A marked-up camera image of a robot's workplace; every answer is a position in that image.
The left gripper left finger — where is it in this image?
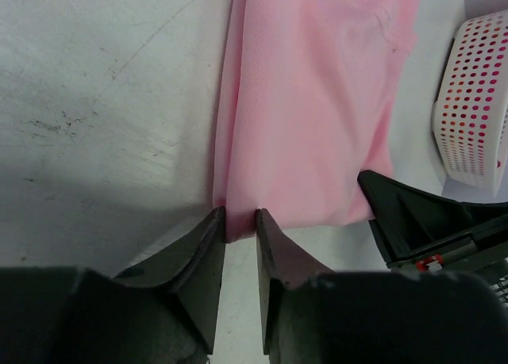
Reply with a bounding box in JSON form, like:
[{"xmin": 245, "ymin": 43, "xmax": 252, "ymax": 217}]
[{"xmin": 1, "ymin": 207, "xmax": 225, "ymax": 363}]

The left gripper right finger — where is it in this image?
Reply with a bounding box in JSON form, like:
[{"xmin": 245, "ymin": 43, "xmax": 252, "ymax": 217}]
[{"xmin": 255, "ymin": 209, "xmax": 507, "ymax": 363}]

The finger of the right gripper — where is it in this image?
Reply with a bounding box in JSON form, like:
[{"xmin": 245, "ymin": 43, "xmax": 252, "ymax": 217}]
[{"xmin": 357, "ymin": 171, "xmax": 507, "ymax": 267}]

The pink t-shirt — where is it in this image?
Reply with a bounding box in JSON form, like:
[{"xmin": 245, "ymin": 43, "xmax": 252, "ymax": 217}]
[{"xmin": 213, "ymin": 0, "xmax": 420, "ymax": 243}]

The white plastic basket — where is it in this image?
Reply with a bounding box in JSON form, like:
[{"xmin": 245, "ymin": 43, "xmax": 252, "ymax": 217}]
[{"xmin": 432, "ymin": 10, "xmax": 507, "ymax": 194}]

